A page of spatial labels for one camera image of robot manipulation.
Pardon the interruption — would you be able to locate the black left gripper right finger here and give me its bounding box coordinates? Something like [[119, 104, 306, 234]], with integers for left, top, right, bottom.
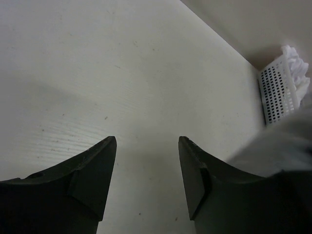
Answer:
[[178, 136, 312, 234]]

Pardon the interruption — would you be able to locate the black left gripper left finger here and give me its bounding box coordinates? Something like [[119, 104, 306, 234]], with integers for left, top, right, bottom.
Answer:
[[0, 136, 117, 234]]

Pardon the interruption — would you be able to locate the grey tank top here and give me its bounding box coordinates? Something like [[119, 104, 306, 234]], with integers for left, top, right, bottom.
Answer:
[[227, 103, 312, 177]]

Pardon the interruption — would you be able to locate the white tank top in basket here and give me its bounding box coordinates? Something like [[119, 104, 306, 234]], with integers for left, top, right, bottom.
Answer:
[[281, 45, 311, 105]]

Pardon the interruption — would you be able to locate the white plastic laundry basket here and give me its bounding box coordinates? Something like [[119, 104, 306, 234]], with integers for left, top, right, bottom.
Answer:
[[258, 46, 299, 126]]

